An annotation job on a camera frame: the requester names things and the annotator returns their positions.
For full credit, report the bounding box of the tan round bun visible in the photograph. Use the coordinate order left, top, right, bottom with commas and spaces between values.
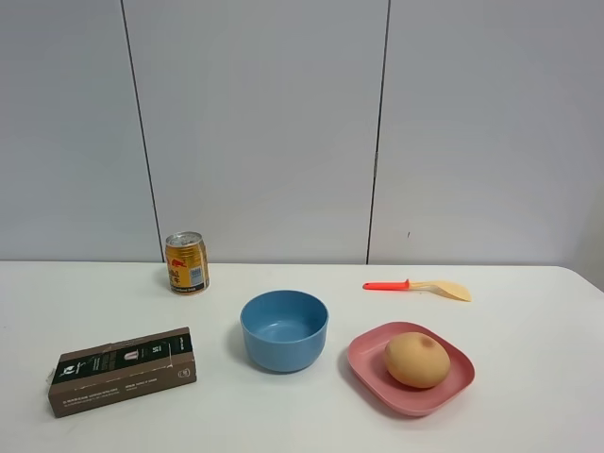
384, 332, 451, 389

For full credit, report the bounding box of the blue bowl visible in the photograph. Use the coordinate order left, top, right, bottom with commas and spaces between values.
240, 290, 329, 374

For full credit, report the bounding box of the gold energy drink can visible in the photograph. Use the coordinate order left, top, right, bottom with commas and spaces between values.
165, 231, 210, 294

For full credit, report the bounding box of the pink square plate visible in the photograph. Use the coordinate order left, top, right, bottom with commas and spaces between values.
347, 322, 476, 417

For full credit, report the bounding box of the brown rectangular cardboard box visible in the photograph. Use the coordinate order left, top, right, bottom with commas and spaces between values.
48, 327, 197, 418

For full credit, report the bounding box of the red handled beige spatula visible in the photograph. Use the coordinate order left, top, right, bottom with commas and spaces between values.
362, 279, 473, 302

